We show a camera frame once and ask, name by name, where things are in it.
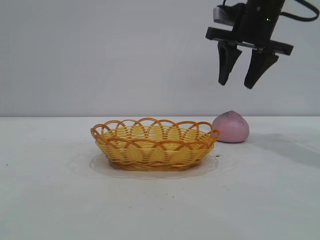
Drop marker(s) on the yellow woven wicker basket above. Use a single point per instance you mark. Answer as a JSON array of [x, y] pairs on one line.
[[150, 152]]

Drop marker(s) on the pink peach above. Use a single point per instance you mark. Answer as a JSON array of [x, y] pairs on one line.
[[231, 127]]

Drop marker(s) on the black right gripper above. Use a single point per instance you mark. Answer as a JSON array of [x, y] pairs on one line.
[[257, 22]]

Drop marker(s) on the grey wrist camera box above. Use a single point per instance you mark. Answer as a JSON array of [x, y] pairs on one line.
[[221, 13]]

